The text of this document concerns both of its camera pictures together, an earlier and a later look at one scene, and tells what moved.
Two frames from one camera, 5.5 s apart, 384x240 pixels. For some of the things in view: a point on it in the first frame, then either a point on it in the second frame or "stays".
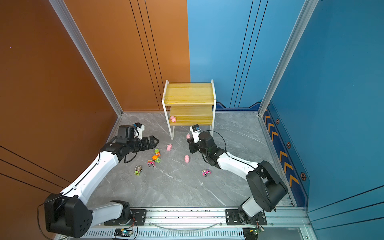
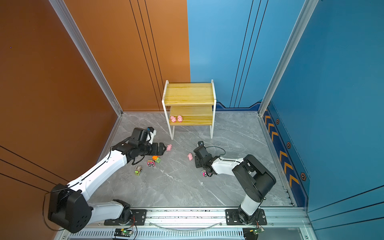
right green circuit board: x=252 y=233 stays
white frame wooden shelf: x=189 y=104 stays
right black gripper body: x=195 y=147 -> x=198 y=163
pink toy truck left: x=150 y=162 stays
